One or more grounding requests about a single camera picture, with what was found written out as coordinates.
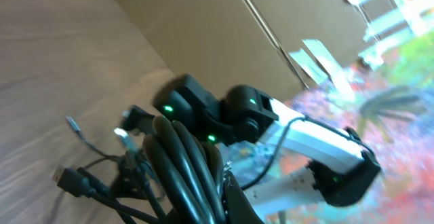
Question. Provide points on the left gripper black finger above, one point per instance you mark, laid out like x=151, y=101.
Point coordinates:
x=237, y=208

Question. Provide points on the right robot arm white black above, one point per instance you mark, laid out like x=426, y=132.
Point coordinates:
x=341, y=167

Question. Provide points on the brown cardboard panel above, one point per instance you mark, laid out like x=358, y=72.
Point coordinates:
x=221, y=43

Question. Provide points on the colourful painted backdrop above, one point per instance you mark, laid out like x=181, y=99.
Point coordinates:
x=388, y=102

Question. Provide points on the white tape strips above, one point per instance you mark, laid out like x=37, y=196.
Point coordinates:
x=334, y=32

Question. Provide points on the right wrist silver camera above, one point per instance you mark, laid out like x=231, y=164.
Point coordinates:
x=135, y=120

